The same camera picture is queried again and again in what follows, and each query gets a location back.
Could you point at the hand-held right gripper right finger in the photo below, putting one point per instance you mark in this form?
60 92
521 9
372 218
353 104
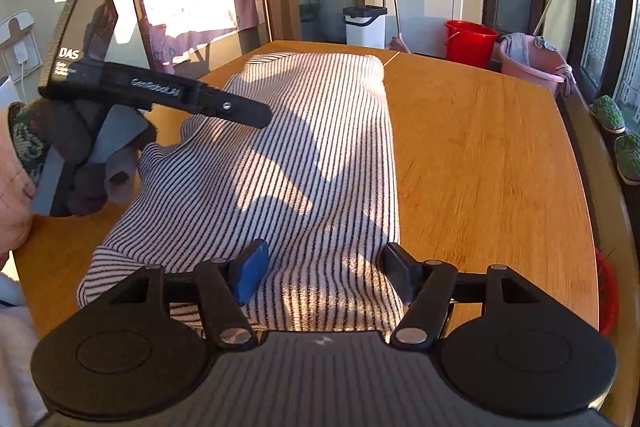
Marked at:
402 272

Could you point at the grey rag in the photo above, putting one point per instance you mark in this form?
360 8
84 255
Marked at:
544 43

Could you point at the apartment buildings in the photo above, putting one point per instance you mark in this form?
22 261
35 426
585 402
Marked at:
607 22

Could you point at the person's left forearm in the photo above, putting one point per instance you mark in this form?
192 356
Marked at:
15 207

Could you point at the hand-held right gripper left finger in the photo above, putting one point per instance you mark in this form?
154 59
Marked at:
252 269

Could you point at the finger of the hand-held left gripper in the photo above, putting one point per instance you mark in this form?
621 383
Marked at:
240 109

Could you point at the red plastic bucket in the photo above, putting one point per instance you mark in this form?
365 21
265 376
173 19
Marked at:
470 47

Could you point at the pink plastic basin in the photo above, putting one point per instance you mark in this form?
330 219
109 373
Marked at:
527 69

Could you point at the green slipper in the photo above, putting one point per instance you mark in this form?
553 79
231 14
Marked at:
607 114
629 159

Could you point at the person's left hand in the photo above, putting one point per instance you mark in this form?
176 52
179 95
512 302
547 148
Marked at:
75 132

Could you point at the dark framed window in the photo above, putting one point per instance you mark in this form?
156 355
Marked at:
585 7

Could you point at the purple cloth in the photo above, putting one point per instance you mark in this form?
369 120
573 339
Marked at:
517 49

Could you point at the mauve cloth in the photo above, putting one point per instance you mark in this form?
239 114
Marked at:
566 79

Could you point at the striped knit sweater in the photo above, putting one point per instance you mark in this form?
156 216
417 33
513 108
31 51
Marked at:
300 132

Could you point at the red basin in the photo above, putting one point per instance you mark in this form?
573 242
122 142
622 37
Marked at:
607 297

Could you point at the white wall socket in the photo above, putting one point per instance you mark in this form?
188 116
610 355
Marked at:
21 54

